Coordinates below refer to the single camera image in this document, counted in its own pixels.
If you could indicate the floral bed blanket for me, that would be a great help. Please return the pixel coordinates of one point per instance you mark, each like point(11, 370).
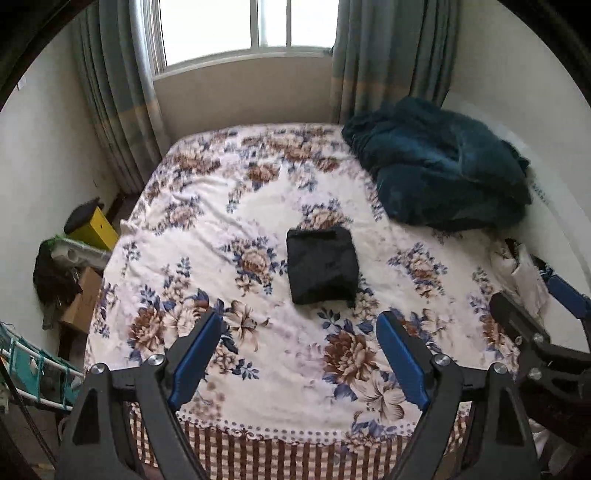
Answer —
point(231, 194)

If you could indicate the white and green plastic container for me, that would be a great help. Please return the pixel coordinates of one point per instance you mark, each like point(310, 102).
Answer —
point(74, 251)

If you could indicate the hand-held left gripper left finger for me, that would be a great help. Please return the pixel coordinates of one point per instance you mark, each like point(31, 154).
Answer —
point(196, 355)

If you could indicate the white framed window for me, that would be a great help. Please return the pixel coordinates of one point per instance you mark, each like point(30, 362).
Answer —
point(207, 27)

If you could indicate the teal striped curtain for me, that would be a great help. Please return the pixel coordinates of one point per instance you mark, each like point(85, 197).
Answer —
point(388, 55)
point(120, 92)

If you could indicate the dark cloth pile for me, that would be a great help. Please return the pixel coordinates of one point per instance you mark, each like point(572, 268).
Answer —
point(53, 277)

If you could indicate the teal storage rack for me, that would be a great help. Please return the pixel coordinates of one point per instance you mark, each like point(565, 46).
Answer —
point(27, 364)

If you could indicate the white headboard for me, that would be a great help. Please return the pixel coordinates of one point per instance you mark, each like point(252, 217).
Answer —
point(568, 240)

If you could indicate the black cloth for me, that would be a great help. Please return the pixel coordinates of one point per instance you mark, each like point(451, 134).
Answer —
point(83, 214)

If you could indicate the teal plush blanket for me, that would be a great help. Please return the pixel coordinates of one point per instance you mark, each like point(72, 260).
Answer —
point(438, 166)

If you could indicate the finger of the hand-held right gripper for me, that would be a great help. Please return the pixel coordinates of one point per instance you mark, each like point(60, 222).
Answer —
point(570, 295)
point(521, 318)

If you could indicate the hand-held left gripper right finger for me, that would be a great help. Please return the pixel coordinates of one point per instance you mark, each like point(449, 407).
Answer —
point(401, 360)

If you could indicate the white folded clothes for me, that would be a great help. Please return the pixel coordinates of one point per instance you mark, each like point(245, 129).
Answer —
point(521, 277)

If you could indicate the yellow box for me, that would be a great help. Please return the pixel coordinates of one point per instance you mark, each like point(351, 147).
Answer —
point(104, 228)

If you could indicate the dark striped sweater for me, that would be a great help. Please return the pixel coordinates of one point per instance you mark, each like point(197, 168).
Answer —
point(323, 267)

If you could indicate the cardboard box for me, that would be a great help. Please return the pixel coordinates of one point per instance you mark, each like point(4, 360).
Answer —
point(85, 295)

